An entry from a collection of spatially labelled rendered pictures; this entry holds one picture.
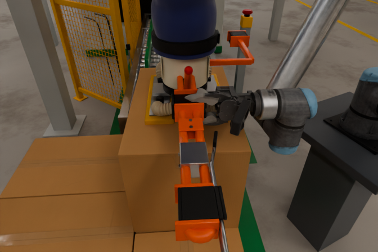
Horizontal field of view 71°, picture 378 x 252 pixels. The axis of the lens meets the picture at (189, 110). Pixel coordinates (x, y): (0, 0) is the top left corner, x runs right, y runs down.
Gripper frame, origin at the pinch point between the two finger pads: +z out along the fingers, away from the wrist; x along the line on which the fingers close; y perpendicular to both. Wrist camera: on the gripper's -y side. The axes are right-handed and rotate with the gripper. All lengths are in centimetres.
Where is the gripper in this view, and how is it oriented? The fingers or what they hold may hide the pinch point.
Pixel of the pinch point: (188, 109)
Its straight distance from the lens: 74.9
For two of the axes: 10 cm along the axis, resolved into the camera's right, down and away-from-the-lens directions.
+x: 0.1, -8.3, -5.6
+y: -0.7, -5.6, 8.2
